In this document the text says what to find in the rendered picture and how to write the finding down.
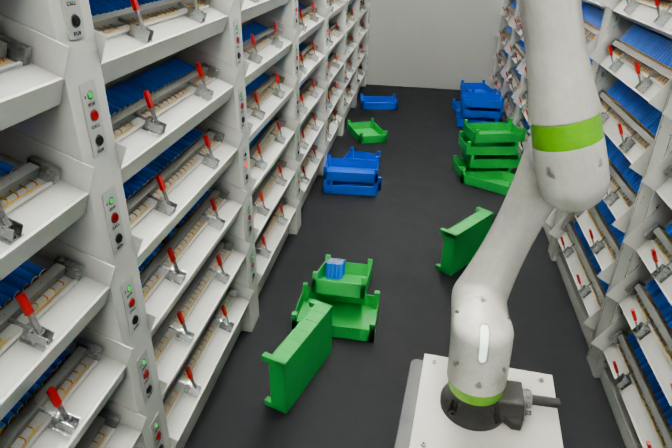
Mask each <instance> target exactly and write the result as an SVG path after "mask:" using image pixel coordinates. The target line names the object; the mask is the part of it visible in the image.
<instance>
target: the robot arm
mask: <svg viewBox="0 0 672 448"><path fill-rule="evenodd" d="M517 1H518V6H519V12H520V18H521V24H522V31H523V39H524V47H525V57H526V70H527V89H528V124H529V125H530V128H531V135H530V136H529V138H528V140H527V142H526V145H525V148H524V151H523V154H522V157H521V160H520V163H519V165H518V168H517V171H516V173H515V176H514V178H513V181H512V183H511V186H510V188H509V190H508V193H507V195H506V197H505V199H504V202H503V204H502V206H501V208H500V210H499V212H498V214H497V216H496V218H495V220H494V222H493V224H492V226H491V228H490V230H489V232H488V233H487V235H486V237H485V239H484V241H483V242H482V244H481V246H480V247H479V249H478V251H477V252H476V254H475V255H474V257H473V258H472V260H471V262H470V263H469V264H468V266H467V267H466V269H465V270H464V272H463V273H462V275H461V276H460V277H459V279H458V280H457V281H456V283H455V284H454V287H453V289H452V295H451V331H450V346H449V356H448V367H447V377H448V383H447V384H446V385H445V386H444V387H443V389H442V391H441V395H440V404H441V408H442V410H443V412H444V414H445V415H446V416H447V418H448V419H450V420H451V421H452V422H453V423H455V424H456V425H458V426H460V427H462V428H464V429H467V430H471V431H489V430H492V429H495V428H497V427H498V426H500V425H501V424H502V422H503V423H504V424H505V425H506V426H508V427H509V428H510V429H511V430H517V431H520V430H521V426H522V422H523V420H524V416H526V415H531V414H532V413H531V411H529V410H526V409H528V408H529V409H530V408H531V407H532V405H537V406H544V407H551V408H558V409H559V408H560V404H561V403H560V399H559V398H554V397H547V396H540V395H532V392H531V390H529V389H524V388H522V382H518V381H510V380H507V378H508V371H509V365H510V359H511V353H512V347H513V339H514V329H513V325H512V322H511V320H510V318H509V313H508V306H507V301H508V298H509V295H510V292H511V290H512V287H513V285H514V282H515V280H516V278H517V275H518V273H519V271H520V269H521V267H522V264H523V262H524V260H525V258H526V256H527V254H528V252H529V250H530V248H531V246H532V244H533V243H534V241H535V239H536V237H537V235H538V234H539V232H540V230H541V228H542V227H543V225H544V223H545V222H546V220H547V219H548V217H549V215H550V214H551V212H552V211H553V209H554V208H555V209H558V210H560V211H564V212H581V211H585V210H588V209H590V208H592V207H594V206H595V205H597V204H598V203H599V202H600V201H601V200H602V199H603V198H604V196H605V195H606V193H607V191H608V188H609V185H610V171H609V162H608V155H607V148H606V141H605V135H604V129H603V123H602V118H601V111H602V106H601V103H600V99H599V96H598V92H597V88H596V85H595V81H594V77H593V72H592V68H591V63H590V58H589V53H588V48H587V42H586V36H585V29H584V22H583V13H582V4H581V0H517Z"/></svg>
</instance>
